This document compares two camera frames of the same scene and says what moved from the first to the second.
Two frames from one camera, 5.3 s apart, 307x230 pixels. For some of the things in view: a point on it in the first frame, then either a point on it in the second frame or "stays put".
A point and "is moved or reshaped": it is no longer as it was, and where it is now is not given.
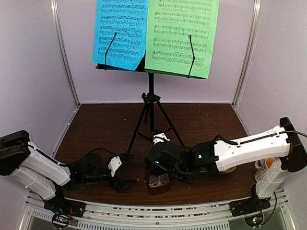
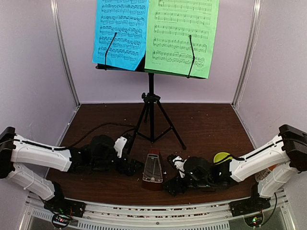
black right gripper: [152, 170] to [172, 191]
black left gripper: [122, 186] to [130, 171]
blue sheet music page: [129, 19] stays put
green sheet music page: [170, 23] stays put
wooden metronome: [159, 184] is moved or reshaped
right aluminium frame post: [243, 77] stays put
